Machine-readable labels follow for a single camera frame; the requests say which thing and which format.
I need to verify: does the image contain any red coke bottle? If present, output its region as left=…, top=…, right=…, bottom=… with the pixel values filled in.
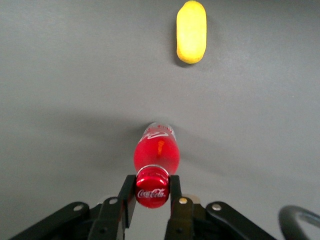
left=133, top=121, right=181, bottom=210

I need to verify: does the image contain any yellow lemon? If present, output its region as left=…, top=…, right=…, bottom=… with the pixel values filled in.
left=175, top=0, right=208, bottom=65

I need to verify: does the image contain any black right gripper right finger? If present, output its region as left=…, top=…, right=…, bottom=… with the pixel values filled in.
left=163, top=174, right=276, bottom=240

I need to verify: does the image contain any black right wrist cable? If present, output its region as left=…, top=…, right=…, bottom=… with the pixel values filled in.
left=277, top=204, right=320, bottom=240

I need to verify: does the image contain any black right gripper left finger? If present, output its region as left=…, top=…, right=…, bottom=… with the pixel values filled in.
left=9, top=174, right=138, bottom=240

